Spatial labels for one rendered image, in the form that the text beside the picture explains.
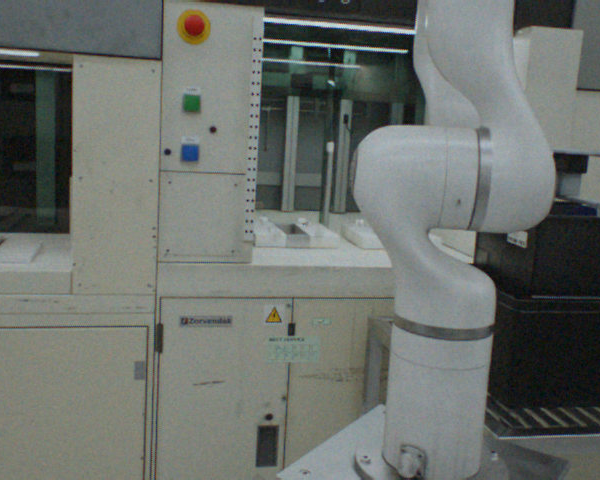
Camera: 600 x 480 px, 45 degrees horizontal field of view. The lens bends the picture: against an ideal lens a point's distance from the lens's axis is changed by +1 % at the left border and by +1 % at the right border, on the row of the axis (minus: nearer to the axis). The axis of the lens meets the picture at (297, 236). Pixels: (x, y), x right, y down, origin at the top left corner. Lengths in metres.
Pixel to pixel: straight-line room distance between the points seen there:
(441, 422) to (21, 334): 0.95
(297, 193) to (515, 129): 1.67
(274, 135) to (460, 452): 1.68
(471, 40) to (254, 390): 1.00
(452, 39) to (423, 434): 0.46
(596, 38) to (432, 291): 1.05
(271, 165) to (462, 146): 1.64
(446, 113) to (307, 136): 1.41
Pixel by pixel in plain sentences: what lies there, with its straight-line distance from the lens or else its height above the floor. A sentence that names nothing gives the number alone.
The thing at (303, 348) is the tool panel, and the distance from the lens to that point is 1.60.
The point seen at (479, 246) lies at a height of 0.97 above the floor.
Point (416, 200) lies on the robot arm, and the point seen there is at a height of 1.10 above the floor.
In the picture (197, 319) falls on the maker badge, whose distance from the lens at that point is 1.54.
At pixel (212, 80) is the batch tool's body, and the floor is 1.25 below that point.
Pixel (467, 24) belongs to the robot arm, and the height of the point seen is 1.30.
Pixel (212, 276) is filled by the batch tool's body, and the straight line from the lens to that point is 1.52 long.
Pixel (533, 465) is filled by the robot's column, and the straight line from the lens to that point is 1.02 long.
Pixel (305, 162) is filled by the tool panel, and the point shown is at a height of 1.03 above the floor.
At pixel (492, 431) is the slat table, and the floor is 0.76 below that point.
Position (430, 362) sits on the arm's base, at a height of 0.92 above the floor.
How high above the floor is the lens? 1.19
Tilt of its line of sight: 10 degrees down
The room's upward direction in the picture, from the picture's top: 3 degrees clockwise
